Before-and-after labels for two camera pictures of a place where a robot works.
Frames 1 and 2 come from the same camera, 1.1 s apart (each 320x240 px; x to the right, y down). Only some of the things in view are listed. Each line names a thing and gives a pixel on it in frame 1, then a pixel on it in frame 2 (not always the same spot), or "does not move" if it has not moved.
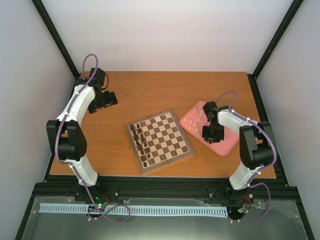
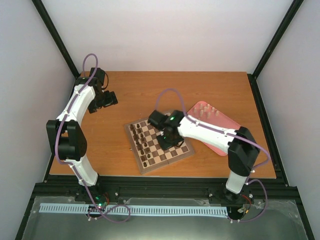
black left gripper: x=111 y=100 does not move
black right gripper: x=207 y=137 to x=165 y=146
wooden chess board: x=158 y=140 does not move
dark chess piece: x=143 y=158 does not move
